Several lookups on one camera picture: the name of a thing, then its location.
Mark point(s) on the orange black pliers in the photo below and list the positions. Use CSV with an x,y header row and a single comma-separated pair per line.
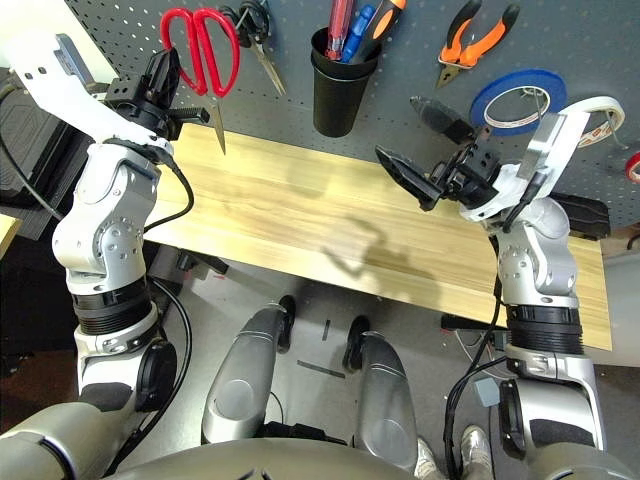
x,y
480,42

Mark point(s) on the grey metal pegboard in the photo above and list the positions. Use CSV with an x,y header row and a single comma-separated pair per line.
x,y
300,115

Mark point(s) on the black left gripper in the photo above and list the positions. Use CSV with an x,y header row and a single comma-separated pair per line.
x,y
145,115

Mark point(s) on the black plastic cup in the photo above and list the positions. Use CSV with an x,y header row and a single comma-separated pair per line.
x,y
340,105

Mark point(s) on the light wooden side table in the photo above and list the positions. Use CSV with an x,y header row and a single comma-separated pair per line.
x,y
9,232

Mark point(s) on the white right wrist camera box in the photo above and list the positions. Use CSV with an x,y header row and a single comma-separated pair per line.
x,y
555,150

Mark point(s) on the long black floor tape strip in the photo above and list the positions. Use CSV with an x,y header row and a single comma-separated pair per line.
x,y
320,368

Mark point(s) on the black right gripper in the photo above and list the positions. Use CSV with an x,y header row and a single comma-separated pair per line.
x,y
467,177

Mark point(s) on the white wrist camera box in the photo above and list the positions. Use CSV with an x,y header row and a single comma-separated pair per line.
x,y
65,105
555,150

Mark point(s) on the blue tape roll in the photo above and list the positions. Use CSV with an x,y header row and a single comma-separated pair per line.
x,y
482,100

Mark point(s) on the red tape roll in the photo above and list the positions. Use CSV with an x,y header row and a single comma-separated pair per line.
x,y
634,167

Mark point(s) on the black table bracket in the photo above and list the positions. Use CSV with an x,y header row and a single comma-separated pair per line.
x,y
200,265
465,322

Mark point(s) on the white tape roll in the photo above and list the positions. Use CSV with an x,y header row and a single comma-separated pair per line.
x,y
607,105

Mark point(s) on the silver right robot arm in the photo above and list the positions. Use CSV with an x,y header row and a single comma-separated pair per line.
x,y
540,260

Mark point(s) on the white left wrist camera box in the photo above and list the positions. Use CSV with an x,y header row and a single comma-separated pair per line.
x,y
65,105

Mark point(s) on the small grey floor box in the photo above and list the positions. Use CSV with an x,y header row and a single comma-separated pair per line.
x,y
486,392

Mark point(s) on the silver robot leg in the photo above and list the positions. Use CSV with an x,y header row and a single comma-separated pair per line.
x,y
385,400
240,395

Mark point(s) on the silver bystander sneaker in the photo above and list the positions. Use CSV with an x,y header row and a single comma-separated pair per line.
x,y
427,457
475,450

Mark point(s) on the flat black tool case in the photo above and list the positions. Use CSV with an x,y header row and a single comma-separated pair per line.
x,y
590,215

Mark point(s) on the grey robot torso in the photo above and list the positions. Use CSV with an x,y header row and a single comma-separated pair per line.
x,y
250,462

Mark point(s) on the silver left robot leg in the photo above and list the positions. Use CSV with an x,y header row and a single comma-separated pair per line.
x,y
240,395

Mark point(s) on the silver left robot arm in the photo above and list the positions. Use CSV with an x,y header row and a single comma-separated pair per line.
x,y
110,225

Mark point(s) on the steel tape peg hook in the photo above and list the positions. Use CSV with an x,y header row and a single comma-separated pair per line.
x,y
537,102

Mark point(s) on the black ribbed plastic case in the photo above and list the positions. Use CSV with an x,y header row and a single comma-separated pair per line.
x,y
15,150

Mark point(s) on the silver right robot leg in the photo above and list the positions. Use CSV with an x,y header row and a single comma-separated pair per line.
x,y
385,400

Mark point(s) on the short black floor tape strip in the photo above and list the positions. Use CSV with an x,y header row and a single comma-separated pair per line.
x,y
326,331

